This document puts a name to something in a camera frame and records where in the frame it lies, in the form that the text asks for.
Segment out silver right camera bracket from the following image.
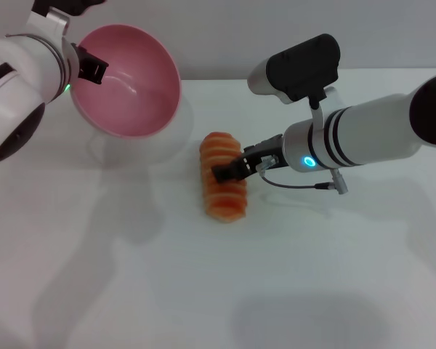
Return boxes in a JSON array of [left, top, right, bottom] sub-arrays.
[[310, 86, 339, 130]]

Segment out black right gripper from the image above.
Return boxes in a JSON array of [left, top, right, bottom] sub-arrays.
[[212, 134, 288, 182]]

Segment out long golden bread loaf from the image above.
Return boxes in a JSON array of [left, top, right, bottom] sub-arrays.
[[198, 131, 249, 222]]

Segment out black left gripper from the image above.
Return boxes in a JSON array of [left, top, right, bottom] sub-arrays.
[[70, 42, 109, 86]]

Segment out silver camera bracket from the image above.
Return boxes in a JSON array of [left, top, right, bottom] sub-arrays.
[[310, 86, 339, 130], [25, 7, 70, 50]]

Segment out right arm cable with connector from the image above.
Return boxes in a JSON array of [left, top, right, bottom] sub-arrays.
[[256, 154, 350, 196]]

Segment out silver left camera bracket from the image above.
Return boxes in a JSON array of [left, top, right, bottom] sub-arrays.
[[25, 7, 70, 50]]

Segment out pink plastic bowl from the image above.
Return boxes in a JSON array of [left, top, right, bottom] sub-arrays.
[[69, 24, 183, 141]]

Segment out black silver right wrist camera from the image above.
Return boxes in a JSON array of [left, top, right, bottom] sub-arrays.
[[246, 33, 340, 105]]

